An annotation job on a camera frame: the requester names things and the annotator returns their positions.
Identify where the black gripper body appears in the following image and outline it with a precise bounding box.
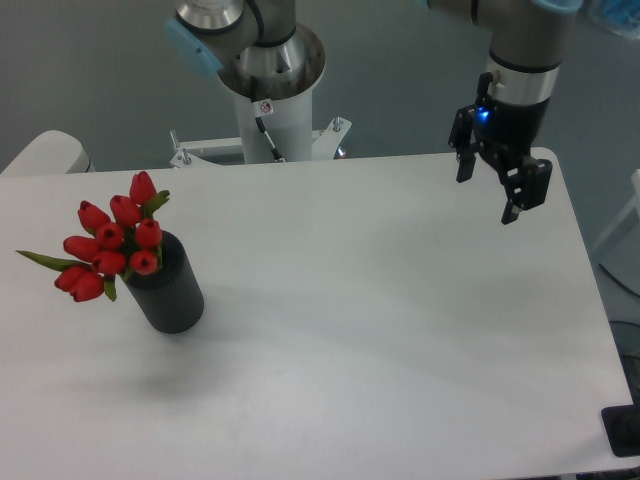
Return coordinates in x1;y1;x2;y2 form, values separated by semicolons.
473;72;549;181

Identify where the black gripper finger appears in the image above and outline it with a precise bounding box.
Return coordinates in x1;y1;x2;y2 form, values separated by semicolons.
448;106;477;183
501;155;553;225

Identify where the red tulip bouquet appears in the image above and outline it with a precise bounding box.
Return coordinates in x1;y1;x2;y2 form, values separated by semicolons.
18;171;170;303

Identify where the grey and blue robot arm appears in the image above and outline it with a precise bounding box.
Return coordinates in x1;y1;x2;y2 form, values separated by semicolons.
165;1;580;224

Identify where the black ribbed vase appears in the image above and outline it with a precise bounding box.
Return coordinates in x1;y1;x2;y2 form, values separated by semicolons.
125;231;205;334

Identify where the blue plastic bag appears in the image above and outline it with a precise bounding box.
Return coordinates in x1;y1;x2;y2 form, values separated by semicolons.
587;0;639;40

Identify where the black clamp at table edge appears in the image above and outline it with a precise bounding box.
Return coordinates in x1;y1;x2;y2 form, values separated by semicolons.
601;405;639;458

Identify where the white chair back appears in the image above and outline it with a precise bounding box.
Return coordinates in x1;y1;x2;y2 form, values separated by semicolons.
1;130;96;177

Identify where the white furniture frame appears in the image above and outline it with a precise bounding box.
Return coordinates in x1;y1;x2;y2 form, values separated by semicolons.
590;170;639;262

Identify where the black floor cable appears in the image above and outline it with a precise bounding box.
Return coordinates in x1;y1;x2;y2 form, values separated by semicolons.
598;262;640;296

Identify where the black cable on pedestal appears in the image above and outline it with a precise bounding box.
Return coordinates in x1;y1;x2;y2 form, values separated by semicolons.
249;77;287;164

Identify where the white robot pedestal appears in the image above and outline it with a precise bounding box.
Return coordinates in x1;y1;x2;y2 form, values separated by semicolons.
165;19;352;168

